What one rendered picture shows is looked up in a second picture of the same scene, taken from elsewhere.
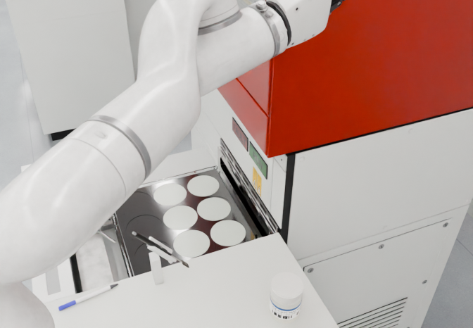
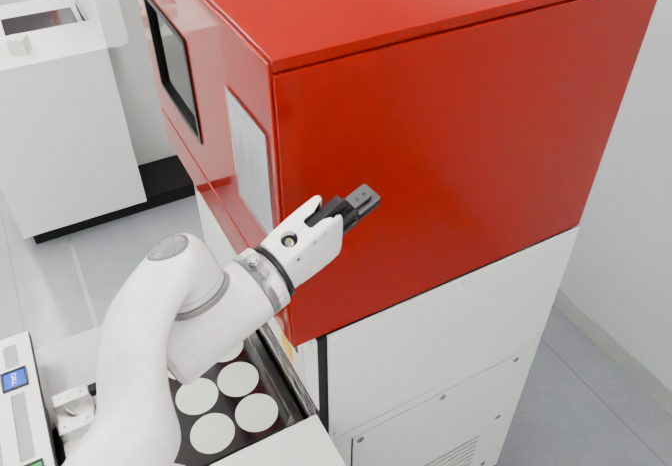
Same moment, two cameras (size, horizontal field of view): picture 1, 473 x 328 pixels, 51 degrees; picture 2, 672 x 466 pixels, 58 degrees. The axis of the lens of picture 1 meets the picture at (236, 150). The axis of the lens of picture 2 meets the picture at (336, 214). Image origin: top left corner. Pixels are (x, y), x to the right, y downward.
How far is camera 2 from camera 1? 31 cm
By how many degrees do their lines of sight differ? 6
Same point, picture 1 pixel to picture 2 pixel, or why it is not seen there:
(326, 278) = (381, 442)
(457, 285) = (538, 394)
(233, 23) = (217, 303)
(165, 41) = (126, 373)
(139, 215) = not seen: hidden behind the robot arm
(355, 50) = (387, 221)
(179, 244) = (197, 436)
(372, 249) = (432, 402)
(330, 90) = (361, 266)
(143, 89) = (100, 452)
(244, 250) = (276, 445)
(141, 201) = not seen: hidden behind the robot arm
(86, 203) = not seen: outside the picture
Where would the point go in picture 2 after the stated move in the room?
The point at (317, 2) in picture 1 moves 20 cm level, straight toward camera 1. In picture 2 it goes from (324, 242) to (310, 385)
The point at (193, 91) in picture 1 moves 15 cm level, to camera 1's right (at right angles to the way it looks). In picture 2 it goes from (167, 431) to (323, 415)
